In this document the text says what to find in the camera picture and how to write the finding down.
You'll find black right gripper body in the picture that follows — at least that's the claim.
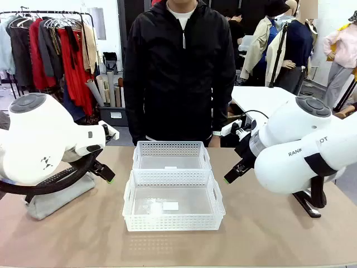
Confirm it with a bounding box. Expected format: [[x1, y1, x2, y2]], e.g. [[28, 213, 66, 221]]
[[234, 133, 257, 169]]

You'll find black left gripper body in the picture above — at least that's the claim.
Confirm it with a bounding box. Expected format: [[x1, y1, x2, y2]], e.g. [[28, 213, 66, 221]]
[[60, 147, 106, 169]]

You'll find grey pencil case black zipper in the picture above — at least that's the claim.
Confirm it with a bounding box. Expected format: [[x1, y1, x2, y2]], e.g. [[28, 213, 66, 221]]
[[26, 166, 96, 221]]

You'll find black stapler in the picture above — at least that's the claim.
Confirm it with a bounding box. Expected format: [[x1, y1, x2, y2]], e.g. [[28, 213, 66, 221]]
[[292, 189, 322, 218]]

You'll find person's left forearm black sleeve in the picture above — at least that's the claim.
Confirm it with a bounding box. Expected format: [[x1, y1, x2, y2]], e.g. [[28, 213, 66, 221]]
[[209, 89, 235, 135]]

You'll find person's right forearm black sleeve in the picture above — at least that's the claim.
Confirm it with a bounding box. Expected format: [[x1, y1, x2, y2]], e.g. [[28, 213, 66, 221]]
[[122, 89, 146, 145]]

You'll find grey storage bin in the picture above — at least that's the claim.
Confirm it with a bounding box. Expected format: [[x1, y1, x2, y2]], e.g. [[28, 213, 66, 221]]
[[98, 105, 129, 127]]

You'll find white background table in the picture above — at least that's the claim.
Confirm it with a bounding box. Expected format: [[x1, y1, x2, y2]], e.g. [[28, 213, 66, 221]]
[[230, 85, 300, 119]]

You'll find dark blue hanging skirt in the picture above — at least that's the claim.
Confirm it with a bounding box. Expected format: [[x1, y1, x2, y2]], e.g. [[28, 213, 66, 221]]
[[62, 83, 84, 123]]

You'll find slanted grey paper roll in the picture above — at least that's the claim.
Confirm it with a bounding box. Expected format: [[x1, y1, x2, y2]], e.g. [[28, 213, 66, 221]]
[[85, 78, 105, 108]]

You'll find small white perforated plastic basket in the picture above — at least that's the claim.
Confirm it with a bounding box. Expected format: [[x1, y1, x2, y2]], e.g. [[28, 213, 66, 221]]
[[132, 140, 213, 171]]

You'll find tall grey paper roll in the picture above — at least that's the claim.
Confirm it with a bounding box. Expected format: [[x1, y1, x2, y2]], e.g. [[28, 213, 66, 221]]
[[107, 70, 117, 108]]

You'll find large white perforated plastic basket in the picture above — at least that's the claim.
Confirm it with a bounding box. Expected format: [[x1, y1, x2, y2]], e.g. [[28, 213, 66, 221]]
[[122, 168, 226, 232]]

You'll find long red hanging dress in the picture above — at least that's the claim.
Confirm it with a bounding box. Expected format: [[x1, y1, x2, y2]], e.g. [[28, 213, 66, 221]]
[[57, 26, 95, 117]]

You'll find brown draped garment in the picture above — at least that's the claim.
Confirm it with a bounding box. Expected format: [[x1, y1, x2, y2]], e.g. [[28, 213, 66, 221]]
[[0, 111, 11, 131]]

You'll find mannequin with beige coat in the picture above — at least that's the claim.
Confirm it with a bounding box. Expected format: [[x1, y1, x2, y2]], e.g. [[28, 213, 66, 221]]
[[239, 0, 283, 85]]

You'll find person in black jacket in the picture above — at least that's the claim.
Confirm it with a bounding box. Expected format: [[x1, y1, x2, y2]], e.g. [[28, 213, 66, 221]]
[[122, 0, 237, 148]]

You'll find red hanging jacket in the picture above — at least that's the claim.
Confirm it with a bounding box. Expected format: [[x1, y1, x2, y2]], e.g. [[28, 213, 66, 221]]
[[28, 18, 57, 90]]

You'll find beige hanging garment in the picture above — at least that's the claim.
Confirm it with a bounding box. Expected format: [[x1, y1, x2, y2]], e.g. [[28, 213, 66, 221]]
[[80, 23, 99, 75]]

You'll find grey hanging jacket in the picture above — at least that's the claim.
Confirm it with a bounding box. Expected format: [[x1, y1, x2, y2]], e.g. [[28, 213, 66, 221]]
[[38, 18, 64, 79]]

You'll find mannequin with navy top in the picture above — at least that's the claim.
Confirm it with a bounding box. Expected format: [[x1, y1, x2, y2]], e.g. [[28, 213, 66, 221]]
[[266, 0, 319, 96]]

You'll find dark grey hanging garment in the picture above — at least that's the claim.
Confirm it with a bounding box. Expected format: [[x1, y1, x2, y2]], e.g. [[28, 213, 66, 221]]
[[6, 19, 35, 88]]

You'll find light blue hanging garment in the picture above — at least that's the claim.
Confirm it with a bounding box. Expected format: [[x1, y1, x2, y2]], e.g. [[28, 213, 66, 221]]
[[0, 16, 16, 75]]

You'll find mannequin with pink top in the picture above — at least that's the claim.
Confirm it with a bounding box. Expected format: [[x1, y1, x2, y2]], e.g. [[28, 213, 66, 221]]
[[322, 11, 357, 111]]

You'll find black metal clothes rack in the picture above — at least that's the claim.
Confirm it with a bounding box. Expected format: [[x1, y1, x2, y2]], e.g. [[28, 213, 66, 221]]
[[0, 9, 98, 98]]

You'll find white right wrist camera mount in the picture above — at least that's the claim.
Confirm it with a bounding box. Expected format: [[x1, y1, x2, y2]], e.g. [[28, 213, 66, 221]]
[[221, 118, 259, 138]]

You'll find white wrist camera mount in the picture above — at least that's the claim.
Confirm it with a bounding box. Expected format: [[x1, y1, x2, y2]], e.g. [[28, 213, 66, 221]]
[[221, 118, 259, 138], [98, 120, 120, 141]]

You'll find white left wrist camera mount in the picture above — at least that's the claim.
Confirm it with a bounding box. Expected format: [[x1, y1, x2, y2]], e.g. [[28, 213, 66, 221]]
[[98, 120, 120, 141]]

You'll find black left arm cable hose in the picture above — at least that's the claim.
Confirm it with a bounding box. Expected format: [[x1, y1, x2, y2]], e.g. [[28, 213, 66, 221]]
[[0, 152, 98, 204]]

